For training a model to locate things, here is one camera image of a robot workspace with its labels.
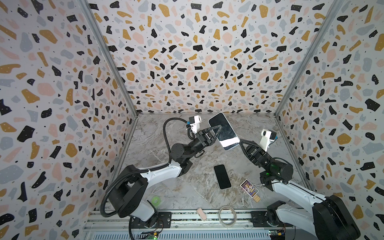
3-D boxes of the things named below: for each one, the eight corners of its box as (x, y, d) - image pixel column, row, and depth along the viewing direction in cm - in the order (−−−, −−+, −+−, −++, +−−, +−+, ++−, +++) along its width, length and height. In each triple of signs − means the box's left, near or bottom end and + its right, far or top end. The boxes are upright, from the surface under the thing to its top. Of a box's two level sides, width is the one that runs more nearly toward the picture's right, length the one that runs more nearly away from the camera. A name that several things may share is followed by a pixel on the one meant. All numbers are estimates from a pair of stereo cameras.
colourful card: (252, 198, 83) (253, 197, 81) (240, 185, 87) (240, 184, 86) (258, 192, 85) (259, 190, 83) (245, 180, 90) (246, 178, 88)
